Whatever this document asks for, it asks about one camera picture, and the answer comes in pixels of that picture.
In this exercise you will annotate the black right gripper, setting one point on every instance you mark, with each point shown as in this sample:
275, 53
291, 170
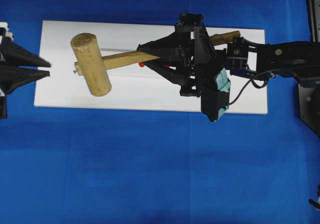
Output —
204, 74

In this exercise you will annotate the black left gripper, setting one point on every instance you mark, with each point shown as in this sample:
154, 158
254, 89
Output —
12, 78

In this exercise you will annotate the white board with red dots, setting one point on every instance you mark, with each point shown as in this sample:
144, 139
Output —
133, 87

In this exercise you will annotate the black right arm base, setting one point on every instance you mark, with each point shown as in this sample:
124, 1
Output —
309, 98

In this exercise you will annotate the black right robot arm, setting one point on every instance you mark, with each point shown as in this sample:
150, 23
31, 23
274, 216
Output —
261, 62

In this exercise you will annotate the wooden mallet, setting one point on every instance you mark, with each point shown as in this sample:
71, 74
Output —
93, 66

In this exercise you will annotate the black teal wrist camera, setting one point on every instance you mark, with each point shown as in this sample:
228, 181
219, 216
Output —
215, 94

